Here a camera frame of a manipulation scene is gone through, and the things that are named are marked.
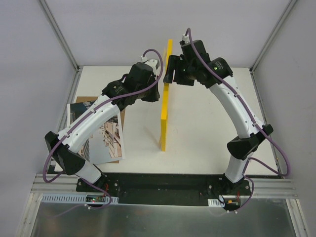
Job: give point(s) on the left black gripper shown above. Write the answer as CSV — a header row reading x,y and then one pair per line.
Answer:
x,y
153,93

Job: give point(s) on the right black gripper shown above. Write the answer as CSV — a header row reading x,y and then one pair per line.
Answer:
x,y
177,71

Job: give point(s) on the yellow photo frame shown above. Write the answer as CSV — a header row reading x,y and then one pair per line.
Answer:
x,y
165,97

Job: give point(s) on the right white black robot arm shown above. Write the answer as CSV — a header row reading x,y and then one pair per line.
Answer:
x,y
194,64

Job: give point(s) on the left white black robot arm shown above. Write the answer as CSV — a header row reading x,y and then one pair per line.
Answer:
x,y
64,146

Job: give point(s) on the printed street photo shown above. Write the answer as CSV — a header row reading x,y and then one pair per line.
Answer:
x,y
108,138

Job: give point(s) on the brown cardboard backing board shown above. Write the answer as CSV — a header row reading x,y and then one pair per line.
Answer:
x,y
122,116

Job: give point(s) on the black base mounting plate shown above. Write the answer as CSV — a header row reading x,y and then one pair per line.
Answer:
x,y
171,189

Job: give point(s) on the shiny metal sheet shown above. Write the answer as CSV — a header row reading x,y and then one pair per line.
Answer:
x,y
260,218

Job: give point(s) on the right white slotted cable duct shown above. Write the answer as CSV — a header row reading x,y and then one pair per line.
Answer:
x,y
215,203

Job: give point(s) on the white slotted cable duct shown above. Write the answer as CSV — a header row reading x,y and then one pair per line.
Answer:
x,y
75,199
215,203

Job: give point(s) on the right aluminium corner post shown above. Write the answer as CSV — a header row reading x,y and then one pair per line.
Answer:
x,y
277,27

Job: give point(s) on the aluminium corner post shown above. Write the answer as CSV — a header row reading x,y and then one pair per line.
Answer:
x,y
58,33
277,27

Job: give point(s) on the left aluminium corner post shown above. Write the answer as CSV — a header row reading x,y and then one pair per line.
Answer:
x,y
58,33

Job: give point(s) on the left white slotted cable duct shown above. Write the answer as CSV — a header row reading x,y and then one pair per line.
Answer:
x,y
75,199

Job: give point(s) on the aluminium front rail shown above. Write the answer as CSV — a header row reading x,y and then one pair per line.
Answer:
x,y
263,187

